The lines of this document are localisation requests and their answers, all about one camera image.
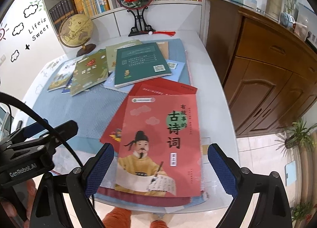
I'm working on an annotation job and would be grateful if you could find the pond picture book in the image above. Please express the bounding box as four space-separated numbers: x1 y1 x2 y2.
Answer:
47 59 77 91

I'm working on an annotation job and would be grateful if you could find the dark green book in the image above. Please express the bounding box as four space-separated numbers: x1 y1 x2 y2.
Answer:
115 43 171 88

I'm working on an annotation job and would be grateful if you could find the red book under pink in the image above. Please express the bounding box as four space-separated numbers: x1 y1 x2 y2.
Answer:
99 77 198 146

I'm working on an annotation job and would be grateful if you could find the vintage globe on stand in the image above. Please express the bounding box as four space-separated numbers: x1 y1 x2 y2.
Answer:
58 14 96 57

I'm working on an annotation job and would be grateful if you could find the olive green picture book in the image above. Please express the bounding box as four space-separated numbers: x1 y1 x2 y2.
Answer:
70 50 109 96

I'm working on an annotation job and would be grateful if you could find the blue desk mat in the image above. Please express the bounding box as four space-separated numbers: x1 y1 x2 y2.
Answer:
26 38 191 156

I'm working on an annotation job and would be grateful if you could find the person's left hand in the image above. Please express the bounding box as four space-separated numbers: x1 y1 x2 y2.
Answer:
0 177 38 228

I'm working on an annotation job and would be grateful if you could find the brown wooden cabinet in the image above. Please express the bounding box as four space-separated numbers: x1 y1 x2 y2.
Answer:
206 0 316 137

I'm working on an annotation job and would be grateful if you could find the beige green book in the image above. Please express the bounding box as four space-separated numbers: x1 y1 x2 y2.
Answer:
106 40 142 73

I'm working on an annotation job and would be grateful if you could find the black cable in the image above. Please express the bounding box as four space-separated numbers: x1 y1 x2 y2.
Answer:
0 91 85 169

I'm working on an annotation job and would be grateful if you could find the pink poetry book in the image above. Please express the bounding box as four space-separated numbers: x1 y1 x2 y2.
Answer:
115 94 201 197

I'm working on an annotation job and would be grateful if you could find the potted green plant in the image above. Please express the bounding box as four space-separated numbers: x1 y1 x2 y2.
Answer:
275 118 316 151

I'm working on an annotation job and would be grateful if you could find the light blue book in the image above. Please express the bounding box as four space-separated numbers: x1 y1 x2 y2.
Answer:
102 60 185 94

